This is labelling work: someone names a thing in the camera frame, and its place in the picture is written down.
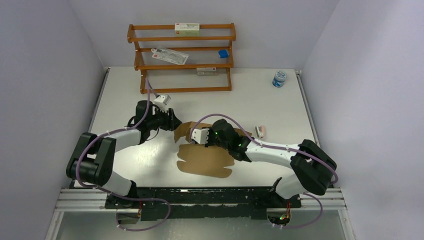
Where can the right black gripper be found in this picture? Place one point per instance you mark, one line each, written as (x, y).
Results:
(209, 143)

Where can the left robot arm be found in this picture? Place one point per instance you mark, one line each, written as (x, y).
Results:
(93, 157)

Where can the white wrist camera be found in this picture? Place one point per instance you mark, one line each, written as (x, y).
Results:
(200, 136)
(161, 101)

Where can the wooden three-tier shelf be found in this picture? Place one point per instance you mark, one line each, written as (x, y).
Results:
(202, 51)

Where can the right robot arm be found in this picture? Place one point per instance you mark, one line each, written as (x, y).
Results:
(312, 169)

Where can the grey box lower shelf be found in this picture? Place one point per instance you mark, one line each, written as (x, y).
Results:
(206, 71)

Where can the small blue object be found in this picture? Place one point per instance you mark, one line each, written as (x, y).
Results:
(223, 54)

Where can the black base frame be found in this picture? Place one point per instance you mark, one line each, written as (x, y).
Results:
(207, 202)

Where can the white green box top shelf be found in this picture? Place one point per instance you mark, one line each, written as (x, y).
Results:
(186, 29)

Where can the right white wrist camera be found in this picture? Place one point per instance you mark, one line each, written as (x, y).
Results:
(200, 136)

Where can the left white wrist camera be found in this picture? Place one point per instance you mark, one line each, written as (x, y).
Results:
(161, 101)

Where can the blue white round jar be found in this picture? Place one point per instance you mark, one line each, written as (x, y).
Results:
(279, 79)

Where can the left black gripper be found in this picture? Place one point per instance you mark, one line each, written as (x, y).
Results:
(171, 122)

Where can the brown cardboard box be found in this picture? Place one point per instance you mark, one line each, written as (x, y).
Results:
(210, 161)

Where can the flat plastic blister package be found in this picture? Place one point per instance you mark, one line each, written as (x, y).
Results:
(169, 56)

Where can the small pink white stapler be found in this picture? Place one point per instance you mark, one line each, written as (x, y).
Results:
(260, 131)

